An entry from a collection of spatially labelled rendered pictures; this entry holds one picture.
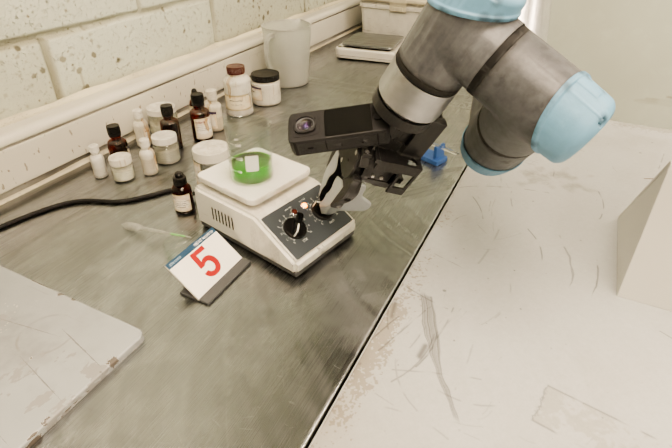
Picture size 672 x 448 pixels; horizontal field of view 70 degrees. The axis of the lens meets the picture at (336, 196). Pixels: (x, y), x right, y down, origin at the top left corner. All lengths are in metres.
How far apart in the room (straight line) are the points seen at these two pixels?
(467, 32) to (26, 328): 0.56
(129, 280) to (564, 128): 0.53
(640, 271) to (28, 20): 0.97
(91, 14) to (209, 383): 0.73
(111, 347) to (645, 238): 0.61
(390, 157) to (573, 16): 1.51
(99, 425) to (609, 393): 0.49
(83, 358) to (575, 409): 0.50
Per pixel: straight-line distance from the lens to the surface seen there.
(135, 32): 1.12
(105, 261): 0.73
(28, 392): 0.59
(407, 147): 0.57
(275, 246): 0.63
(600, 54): 2.03
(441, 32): 0.46
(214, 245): 0.67
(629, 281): 0.69
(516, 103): 0.45
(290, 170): 0.70
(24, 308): 0.69
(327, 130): 0.54
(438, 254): 0.69
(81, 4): 1.04
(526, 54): 0.46
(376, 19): 1.77
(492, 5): 0.45
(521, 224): 0.79
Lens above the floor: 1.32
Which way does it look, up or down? 31 degrees down
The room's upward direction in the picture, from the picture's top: straight up
